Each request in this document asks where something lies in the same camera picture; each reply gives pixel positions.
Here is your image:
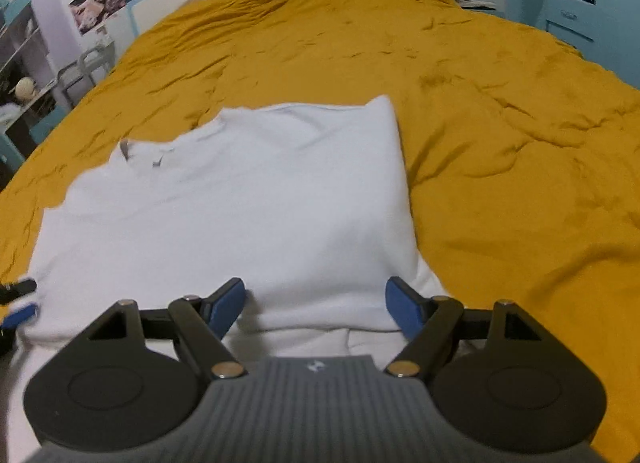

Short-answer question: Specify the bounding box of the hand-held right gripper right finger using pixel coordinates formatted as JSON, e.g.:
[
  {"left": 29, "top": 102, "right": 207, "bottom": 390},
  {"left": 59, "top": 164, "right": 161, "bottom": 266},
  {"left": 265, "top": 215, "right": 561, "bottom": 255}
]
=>
[{"left": 384, "top": 276, "right": 546, "bottom": 378}]

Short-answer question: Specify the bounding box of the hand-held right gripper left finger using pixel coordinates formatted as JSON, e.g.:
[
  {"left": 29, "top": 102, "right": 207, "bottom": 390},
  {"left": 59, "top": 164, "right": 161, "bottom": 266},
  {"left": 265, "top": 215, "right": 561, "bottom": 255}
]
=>
[{"left": 87, "top": 277, "right": 247, "bottom": 380}]

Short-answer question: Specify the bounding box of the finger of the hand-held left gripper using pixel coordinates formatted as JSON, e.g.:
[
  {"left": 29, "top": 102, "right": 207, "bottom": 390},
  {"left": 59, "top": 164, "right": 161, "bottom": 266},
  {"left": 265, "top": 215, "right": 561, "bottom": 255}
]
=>
[
  {"left": 0, "top": 278, "right": 39, "bottom": 305},
  {"left": 0, "top": 302, "right": 42, "bottom": 332}
]

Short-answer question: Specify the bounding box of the white printed T-shirt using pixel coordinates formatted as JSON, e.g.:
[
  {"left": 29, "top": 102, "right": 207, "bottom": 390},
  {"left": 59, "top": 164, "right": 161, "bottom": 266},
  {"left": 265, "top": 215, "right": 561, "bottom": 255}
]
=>
[{"left": 17, "top": 94, "right": 451, "bottom": 359}]

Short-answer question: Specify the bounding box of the mustard yellow blanket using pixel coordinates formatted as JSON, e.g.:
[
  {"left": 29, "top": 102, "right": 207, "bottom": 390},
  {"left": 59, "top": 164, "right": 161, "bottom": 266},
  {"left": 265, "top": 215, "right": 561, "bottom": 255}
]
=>
[{"left": 0, "top": 0, "right": 640, "bottom": 463}]

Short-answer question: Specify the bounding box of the grey chair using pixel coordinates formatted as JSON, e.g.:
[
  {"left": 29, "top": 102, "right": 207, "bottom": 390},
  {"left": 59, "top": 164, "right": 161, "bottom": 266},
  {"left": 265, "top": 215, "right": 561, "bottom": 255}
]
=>
[{"left": 56, "top": 40, "right": 117, "bottom": 106}]

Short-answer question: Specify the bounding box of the white shelf unit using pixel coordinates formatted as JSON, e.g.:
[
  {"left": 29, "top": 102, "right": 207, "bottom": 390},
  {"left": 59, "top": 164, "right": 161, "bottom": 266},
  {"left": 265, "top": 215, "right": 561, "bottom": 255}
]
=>
[{"left": 0, "top": 0, "right": 68, "bottom": 144}]

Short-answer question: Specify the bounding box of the light blue cabinet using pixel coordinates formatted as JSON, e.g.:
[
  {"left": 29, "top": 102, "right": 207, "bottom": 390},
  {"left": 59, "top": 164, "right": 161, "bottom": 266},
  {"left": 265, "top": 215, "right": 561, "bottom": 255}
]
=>
[{"left": 504, "top": 0, "right": 640, "bottom": 90}]

